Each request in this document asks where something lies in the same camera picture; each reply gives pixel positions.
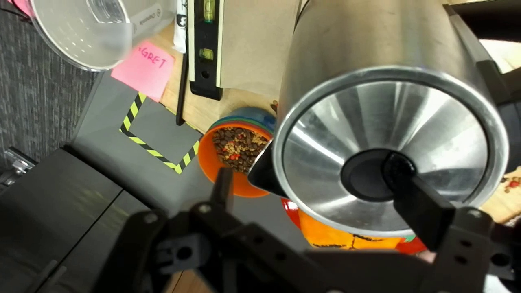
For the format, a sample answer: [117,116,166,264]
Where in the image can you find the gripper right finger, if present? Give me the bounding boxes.
[383,151,521,293]

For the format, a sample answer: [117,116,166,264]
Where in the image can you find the wooden board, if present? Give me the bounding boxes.
[479,166,521,225]

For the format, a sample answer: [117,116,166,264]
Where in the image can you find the clear plastic container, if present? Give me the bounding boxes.
[28,0,180,72]

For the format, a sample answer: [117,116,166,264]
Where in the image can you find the orange and red plate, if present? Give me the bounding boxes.
[281,197,429,255]

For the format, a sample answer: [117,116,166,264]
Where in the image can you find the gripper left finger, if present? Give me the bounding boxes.
[94,168,311,293]

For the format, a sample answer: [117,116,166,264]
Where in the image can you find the black cabinet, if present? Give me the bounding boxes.
[0,146,165,293]

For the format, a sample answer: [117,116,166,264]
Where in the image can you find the black pen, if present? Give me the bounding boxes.
[175,52,189,126]

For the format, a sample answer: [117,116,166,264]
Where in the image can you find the stack of coloured bowls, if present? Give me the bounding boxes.
[198,107,278,198]

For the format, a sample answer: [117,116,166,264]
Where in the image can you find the brown cardboard sheet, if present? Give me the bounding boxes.
[220,0,304,97]

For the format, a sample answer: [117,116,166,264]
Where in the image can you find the stainless steel electric kettle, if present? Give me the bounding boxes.
[247,0,521,238]

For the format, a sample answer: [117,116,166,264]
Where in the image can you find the yellow black hazard tape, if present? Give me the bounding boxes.
[119,92,201,175]

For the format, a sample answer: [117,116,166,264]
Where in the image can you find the white packet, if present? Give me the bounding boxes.
[173,0,190,54]

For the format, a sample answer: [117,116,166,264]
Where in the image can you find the black spirit level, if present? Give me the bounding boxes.
[188,0,225,101]

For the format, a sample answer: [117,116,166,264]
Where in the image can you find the pink sticky note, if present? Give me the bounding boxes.
[111,40,176,103]

